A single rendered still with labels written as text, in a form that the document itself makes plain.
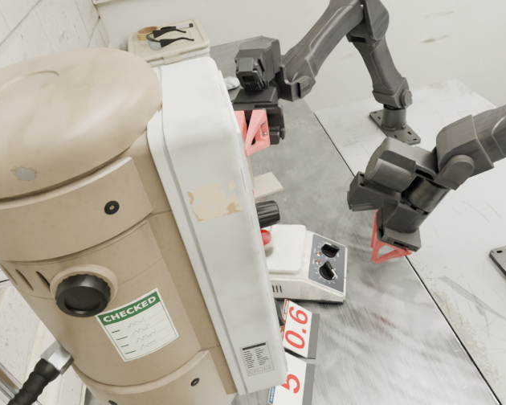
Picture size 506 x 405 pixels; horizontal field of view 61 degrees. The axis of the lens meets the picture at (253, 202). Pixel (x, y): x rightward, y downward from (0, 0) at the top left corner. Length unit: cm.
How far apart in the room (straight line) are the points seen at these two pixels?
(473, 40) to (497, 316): 192
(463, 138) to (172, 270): 53
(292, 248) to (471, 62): 200
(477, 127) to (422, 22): 177
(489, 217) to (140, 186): 92
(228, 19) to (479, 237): 149
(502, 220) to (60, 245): 95
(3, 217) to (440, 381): 70
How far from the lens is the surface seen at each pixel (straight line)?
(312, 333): 81
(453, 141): 68
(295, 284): 81
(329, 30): 92
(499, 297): 90
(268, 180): 112
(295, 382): 75
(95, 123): 16
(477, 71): 271
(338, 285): 83
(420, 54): 248
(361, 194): 72
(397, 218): 74
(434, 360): 80
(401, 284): 88
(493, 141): 67
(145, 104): 18
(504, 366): 82
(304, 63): 85
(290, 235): 85
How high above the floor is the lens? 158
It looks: 39 degrees down
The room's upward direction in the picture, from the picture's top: 11 degrees counter-clockwise
